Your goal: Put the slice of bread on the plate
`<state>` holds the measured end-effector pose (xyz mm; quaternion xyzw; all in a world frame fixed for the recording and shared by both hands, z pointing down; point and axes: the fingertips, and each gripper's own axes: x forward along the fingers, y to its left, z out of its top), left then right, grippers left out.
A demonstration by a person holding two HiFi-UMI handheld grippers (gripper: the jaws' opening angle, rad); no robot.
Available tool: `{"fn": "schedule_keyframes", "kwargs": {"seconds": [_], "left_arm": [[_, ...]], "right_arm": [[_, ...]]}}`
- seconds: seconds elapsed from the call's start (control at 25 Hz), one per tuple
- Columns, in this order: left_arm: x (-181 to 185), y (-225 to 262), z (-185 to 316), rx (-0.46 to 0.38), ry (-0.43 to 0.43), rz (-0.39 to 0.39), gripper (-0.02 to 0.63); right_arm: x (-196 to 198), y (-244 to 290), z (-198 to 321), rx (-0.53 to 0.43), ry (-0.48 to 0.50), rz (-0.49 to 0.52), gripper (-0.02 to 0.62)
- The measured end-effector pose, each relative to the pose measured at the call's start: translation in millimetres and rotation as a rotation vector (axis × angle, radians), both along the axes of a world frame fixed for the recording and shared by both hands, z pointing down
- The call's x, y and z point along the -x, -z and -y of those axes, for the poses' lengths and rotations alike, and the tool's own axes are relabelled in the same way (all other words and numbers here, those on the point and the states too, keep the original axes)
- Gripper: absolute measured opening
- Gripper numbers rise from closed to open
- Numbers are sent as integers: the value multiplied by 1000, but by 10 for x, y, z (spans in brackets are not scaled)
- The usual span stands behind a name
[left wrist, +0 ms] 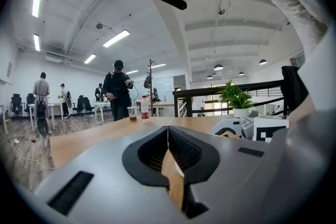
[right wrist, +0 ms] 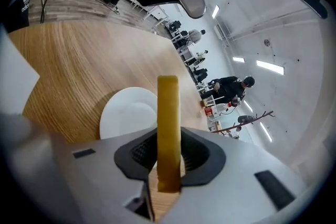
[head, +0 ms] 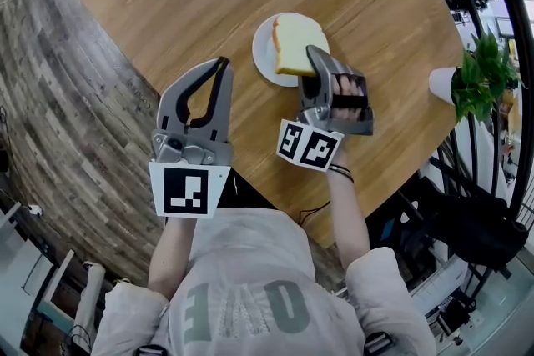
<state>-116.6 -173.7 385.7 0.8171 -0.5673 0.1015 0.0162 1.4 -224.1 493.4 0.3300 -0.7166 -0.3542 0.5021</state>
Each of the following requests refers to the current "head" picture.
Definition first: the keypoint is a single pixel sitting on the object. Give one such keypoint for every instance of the black bag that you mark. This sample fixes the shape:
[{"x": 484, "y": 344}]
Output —
[{"x": 471, "y": 229}]

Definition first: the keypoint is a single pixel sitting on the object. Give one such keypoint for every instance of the person's right hand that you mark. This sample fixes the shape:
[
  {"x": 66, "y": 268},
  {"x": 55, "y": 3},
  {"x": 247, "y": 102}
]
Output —
[{"x": 348, "y": 86}]

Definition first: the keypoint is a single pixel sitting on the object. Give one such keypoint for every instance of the black wrist band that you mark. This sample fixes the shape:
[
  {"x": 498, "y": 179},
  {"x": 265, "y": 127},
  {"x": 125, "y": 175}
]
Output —
[{"x": 342, "y": 171}]

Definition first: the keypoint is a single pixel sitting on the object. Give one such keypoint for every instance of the person's white shirt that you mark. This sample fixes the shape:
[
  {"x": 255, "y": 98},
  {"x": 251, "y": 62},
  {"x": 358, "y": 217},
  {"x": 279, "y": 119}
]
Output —
[{"x": 250, "y": 262}]

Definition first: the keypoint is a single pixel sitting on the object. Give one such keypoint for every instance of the golden crust bread slice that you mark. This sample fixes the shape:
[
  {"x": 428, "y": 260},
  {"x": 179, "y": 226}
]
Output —
[{"x": 296, "y": 41}]

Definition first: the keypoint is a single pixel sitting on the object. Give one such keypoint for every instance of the person's left forearm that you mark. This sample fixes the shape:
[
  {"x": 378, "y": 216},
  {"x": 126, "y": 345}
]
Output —
[{"x": 171, "y": 258}]

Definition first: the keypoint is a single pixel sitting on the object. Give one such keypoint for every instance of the black harness buckle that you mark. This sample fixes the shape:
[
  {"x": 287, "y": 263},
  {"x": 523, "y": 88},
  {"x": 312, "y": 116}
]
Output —
[
  {"x": 377, "y": 342},
  {"x": 150, "y": 350}
]

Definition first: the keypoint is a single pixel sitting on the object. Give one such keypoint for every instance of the black box device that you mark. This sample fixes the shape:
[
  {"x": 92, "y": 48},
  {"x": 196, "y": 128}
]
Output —
[{"x": 452, "y": 317}]

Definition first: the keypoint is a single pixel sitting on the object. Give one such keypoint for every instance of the green potted plant white pot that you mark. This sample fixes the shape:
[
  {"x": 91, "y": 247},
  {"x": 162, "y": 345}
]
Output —
[{"x": 480, "y": 75}]

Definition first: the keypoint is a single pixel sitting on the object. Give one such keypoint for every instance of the person's right forearm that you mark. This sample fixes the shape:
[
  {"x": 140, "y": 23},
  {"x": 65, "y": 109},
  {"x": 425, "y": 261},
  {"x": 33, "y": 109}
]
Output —
[{"x": 350, "y": 221}]

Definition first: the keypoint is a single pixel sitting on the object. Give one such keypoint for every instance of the white power adapter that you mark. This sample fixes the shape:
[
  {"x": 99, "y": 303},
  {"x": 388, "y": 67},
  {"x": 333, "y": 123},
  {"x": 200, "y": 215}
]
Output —
[{"x": 35, "y": 209}]

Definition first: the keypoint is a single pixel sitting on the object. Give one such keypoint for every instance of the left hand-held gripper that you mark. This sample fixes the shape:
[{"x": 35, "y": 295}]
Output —
[{"x": 185, "y": 187}]

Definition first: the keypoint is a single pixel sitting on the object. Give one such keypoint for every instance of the white round plate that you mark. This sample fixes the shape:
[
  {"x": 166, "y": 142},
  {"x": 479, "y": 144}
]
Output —
[{"x": 263, "y": 54}]

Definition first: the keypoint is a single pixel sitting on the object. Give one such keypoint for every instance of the white furniture frame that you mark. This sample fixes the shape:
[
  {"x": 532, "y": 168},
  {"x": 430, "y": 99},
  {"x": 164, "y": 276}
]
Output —
[{"x": 29, "y": 275}]

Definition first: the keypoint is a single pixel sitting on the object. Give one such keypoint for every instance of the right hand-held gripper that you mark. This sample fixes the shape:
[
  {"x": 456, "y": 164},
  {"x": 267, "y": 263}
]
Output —
[{"x": 310, "y": 146}]

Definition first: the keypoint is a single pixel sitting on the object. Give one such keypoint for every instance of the black metal railing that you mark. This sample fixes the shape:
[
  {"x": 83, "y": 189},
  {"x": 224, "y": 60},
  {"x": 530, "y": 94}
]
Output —
[{"x": 526, "y": 116}]

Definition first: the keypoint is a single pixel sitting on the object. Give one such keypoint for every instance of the white slatted panel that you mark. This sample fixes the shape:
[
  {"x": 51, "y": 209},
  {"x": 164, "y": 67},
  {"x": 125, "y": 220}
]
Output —
[{"x": 438, "y": 283}]

